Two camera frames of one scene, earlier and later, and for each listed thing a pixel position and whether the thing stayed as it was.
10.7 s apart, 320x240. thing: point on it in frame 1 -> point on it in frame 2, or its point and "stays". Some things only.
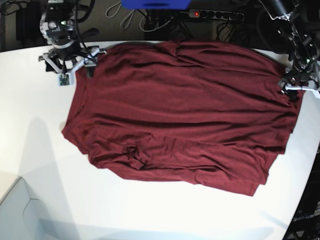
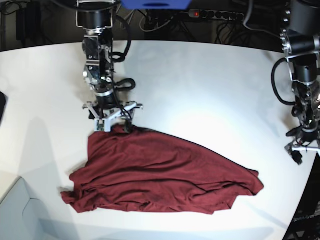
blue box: [156, 4] stays
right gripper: [298, 78] -> [307, 135]
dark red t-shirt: [190, 112] -> [135, 169]
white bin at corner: [22, 218] stays
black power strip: [218, 14] stays
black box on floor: [28, 22] stays
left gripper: [65, 53] -> [105, 100]
